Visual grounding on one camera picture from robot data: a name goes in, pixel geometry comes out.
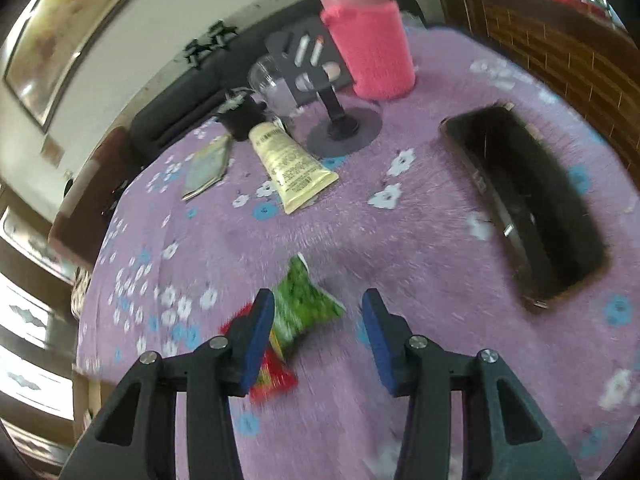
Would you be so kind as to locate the red snack packet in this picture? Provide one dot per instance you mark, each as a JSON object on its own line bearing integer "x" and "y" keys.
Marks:
{"x": 272, "y": 380}

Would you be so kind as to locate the cream squeeze tube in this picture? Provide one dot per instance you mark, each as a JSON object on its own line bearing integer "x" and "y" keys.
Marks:
{"x": 290, "y": 165}

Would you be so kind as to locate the brown armchair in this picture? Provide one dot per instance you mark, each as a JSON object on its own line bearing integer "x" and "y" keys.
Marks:
{"x": 85, "y": 200}

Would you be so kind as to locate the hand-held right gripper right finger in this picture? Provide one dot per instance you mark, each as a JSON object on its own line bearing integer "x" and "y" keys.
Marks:
{"x": 380, "y": 350}

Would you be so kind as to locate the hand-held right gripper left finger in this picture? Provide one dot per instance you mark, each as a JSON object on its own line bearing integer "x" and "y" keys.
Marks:
{"x": 257, "y": 345}

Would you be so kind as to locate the glass panel doors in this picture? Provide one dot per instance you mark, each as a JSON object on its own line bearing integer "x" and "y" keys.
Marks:
{"x": 30, "y": 340}

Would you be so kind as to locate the clear glass cup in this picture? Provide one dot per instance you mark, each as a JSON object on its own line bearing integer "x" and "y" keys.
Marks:
{"x": 272, "y": 90}

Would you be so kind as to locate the black rectangular box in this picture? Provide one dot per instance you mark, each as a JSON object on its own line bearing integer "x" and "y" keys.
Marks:
{"x": 550, "y": 210}

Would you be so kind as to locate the purple floral table cloth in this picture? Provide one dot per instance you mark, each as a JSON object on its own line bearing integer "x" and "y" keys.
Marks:
{"x": 400, "y": 240}

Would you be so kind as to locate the bottle with pink knit sleeve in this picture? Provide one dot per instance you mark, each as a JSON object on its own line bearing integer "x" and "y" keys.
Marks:
{"x": 372, "y": 45}

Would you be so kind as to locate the dark grey sofa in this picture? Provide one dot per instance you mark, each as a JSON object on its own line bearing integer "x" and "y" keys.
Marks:
{"x": 170, "y": 110}

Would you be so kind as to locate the black stand with round base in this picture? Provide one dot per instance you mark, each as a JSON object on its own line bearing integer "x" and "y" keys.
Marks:
{"x": 345, "y": 132}

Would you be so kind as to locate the framed wall painting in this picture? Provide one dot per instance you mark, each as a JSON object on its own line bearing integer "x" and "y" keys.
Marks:
{"x": 65, "y": 25}

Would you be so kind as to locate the black toy on sofa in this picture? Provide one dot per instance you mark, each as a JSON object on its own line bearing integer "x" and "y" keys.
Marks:
{"x": 210, "y": 42}

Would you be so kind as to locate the green snack packet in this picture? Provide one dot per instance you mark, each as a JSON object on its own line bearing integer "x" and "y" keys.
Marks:
{"x": 300, "y": 300}

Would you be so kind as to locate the brown patterned blanket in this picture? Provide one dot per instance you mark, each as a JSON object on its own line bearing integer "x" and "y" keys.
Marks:
{"x": 81, "y": 290}

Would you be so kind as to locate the silver flat pouch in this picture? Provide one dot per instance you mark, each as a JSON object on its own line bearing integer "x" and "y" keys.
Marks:
{"x": 207, "y": 167}

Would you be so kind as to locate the small black pot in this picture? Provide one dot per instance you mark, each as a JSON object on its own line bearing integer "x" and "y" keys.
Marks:
{"x": 240, "y": 117}

